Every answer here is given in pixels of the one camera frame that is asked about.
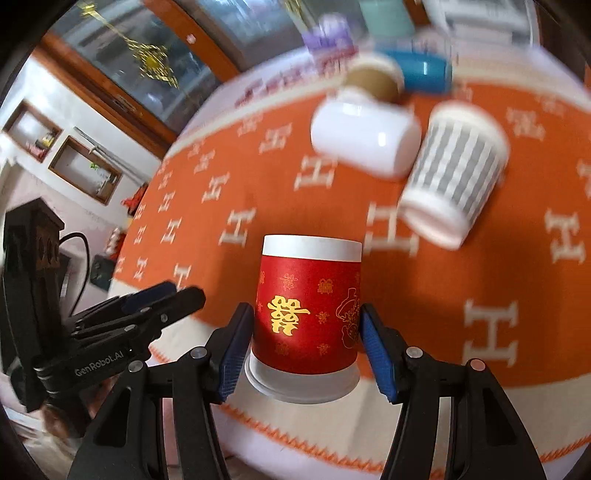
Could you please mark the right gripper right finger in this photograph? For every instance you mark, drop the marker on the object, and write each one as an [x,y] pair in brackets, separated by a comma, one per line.
[487,439]

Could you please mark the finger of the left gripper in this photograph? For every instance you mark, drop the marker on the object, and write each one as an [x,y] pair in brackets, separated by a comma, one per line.
[120,306]
[147,322]

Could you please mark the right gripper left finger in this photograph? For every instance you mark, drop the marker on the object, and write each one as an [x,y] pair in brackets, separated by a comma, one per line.
[126,439]

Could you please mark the red paper cup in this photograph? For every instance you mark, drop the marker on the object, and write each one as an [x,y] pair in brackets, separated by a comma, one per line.
[306,332]

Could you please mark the grey checked paper cup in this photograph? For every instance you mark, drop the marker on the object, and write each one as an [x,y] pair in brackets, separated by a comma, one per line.
[463,155]

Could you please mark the brown paper cup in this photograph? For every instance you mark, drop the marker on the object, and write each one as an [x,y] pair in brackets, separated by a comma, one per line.
[373,77]

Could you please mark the blue cup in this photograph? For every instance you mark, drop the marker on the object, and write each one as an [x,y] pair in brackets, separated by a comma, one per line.
[423,72]

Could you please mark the black chair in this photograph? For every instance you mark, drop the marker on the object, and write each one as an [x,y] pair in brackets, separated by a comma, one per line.
[31,327]

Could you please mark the orange H-pattern table cloth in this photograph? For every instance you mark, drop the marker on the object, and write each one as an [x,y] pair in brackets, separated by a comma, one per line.
[516,294]

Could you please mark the glass door cabinet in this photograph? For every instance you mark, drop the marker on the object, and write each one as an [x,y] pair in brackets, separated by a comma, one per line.
[148,66]

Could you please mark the white ceramic mug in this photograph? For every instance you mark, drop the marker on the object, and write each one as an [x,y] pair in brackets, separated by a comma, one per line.
[380,139]

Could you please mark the purple item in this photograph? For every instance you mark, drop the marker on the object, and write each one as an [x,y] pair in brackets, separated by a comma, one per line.
[331,36]

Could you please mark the teal container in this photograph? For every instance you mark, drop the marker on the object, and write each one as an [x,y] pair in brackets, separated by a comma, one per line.
[387,19]

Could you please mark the white appliance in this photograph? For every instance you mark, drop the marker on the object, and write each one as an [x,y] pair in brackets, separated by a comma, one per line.
[502,22]

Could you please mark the wall shelf niche right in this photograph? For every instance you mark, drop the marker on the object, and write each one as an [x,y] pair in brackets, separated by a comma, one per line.
[86,171]

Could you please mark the wall shelf niche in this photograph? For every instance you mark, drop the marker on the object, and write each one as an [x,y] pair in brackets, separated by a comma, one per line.
[86,171]
[31,131]

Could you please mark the wall shelf niche left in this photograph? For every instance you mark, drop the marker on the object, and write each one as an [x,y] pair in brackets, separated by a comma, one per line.
[31,131]

